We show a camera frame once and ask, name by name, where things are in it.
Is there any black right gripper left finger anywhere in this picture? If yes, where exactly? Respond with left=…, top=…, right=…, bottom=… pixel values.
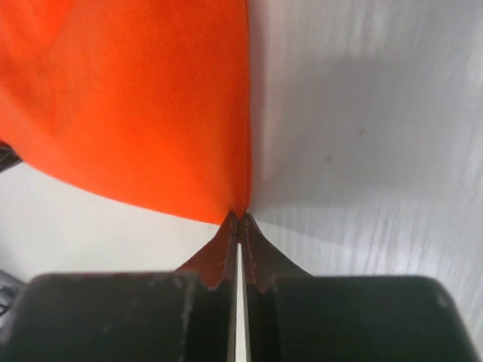
left=1, top=213, right=238, bottom=361

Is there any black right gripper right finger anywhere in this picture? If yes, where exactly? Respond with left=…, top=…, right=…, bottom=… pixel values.
left=239, top=214, right=479, bottom=361

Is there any orange t-shirt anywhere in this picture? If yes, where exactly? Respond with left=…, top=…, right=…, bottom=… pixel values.
left=1, top=1, right=251, bottom=224

